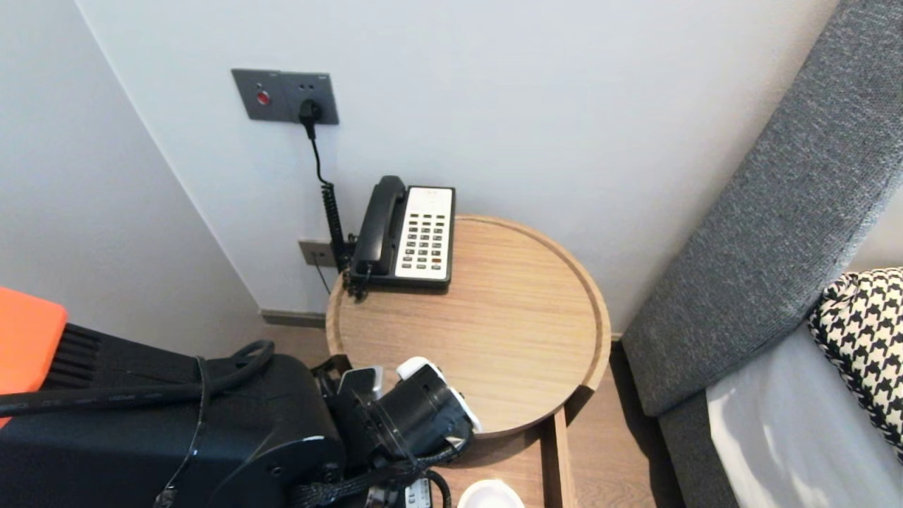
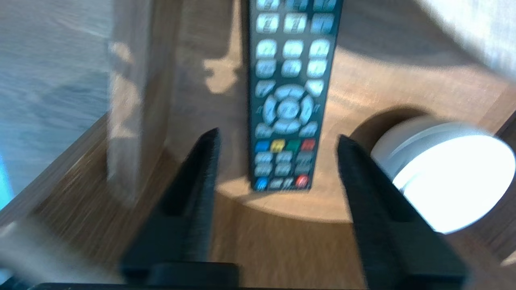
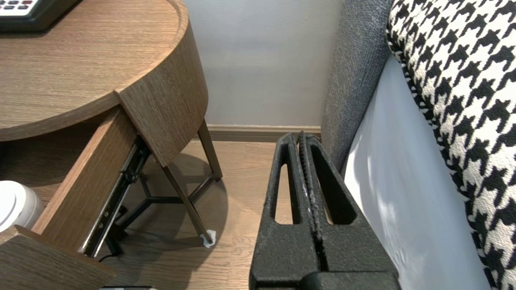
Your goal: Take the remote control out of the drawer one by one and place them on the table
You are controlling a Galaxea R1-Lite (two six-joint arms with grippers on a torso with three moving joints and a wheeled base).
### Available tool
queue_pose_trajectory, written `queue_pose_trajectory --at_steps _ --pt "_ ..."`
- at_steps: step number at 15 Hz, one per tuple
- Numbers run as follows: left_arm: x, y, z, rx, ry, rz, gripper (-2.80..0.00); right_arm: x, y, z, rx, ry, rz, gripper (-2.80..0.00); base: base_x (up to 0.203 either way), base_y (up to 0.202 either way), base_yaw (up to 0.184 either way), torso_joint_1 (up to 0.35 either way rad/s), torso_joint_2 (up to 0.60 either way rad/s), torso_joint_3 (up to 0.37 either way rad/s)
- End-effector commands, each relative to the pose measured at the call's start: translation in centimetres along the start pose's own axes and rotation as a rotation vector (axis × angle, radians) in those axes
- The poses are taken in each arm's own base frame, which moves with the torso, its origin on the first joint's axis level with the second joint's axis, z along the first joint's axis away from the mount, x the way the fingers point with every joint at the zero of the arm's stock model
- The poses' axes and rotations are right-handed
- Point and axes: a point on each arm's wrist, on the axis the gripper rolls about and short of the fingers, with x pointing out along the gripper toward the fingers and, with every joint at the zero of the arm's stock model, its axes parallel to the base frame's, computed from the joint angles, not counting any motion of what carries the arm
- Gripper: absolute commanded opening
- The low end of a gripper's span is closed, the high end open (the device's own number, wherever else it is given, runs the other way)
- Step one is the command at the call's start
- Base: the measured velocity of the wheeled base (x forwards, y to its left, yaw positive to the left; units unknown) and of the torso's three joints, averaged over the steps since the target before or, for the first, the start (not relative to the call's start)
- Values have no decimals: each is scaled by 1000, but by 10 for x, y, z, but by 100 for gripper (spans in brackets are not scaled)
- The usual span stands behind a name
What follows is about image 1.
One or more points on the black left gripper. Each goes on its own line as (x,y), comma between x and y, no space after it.
(423,416)

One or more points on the white round lidded box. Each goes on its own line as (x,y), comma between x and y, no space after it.
(490,497)

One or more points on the curved front wooden drawer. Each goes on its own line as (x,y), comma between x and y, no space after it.
(557,458)

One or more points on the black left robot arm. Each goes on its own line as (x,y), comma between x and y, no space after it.
(141,458)

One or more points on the white left wrist end plate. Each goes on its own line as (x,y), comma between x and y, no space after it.
(416,365)

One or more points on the round wooden side table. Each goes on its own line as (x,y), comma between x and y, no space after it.
(494,317)

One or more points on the grey skirting board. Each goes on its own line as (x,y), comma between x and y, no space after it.
(293,319)

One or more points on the black and white desk telephone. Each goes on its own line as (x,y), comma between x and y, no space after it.
(427,236)

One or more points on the black telephone handset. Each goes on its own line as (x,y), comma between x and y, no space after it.
(381,219)

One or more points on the black power plug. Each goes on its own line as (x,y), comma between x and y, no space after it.
(310,111)

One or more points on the grey upholstered headboard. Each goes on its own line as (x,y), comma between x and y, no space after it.
(762,247)

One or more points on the black white houndstooth pillow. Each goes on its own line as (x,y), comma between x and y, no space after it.
(864,339)

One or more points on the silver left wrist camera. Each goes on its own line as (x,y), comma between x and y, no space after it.
(360,381)

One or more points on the beige wall phone socket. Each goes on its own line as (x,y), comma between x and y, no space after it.
(314,252)

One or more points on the grey fabric bed frame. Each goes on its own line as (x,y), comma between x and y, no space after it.
(695,458)

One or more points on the grey wall power socket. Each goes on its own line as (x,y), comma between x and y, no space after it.
(319,87)

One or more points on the grey switch plate red button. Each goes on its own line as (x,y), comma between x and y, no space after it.
(256,94)

